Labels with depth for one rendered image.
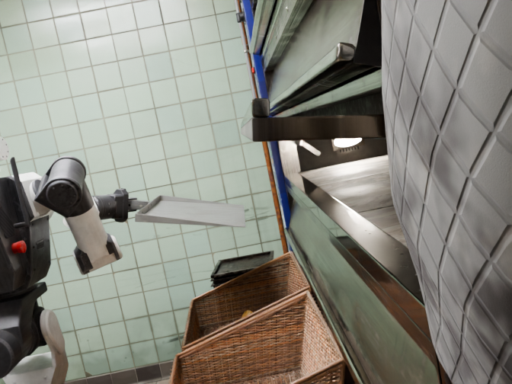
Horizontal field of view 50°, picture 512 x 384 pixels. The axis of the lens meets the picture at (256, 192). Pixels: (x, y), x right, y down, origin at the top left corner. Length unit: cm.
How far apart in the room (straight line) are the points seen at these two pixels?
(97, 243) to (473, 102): 147
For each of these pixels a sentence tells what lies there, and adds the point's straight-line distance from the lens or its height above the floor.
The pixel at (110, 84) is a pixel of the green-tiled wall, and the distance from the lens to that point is 336.
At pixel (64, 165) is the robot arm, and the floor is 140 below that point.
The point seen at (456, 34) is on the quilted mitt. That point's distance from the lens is 21.
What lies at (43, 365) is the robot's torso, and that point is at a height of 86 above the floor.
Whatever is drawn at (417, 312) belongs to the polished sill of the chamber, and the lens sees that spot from 67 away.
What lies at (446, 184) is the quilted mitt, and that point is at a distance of 23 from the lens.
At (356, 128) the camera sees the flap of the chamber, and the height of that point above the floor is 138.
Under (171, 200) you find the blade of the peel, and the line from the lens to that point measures 234.
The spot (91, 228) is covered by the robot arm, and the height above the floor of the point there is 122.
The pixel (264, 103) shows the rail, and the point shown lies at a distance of 57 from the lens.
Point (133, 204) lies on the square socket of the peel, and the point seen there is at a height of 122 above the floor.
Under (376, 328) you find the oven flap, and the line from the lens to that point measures 99.
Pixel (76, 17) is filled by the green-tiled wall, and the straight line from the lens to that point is 346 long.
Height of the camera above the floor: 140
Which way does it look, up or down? 7 degrees down
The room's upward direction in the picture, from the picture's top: 11 degrees counter-clockwise
